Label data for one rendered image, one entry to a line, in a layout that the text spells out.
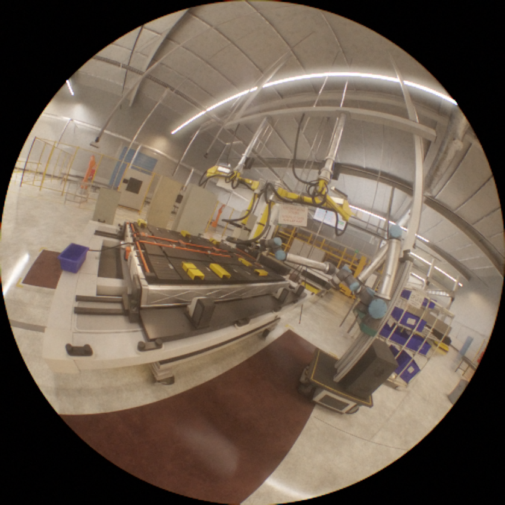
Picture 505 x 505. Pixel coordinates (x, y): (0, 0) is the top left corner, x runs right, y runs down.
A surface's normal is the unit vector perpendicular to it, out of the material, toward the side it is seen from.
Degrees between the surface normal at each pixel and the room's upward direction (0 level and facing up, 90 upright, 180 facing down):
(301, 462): 0
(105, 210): 90
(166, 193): 90
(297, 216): 90
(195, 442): 0
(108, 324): 0
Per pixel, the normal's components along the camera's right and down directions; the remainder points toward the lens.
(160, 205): 0.71, 0.40
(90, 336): 0.40, -0.91
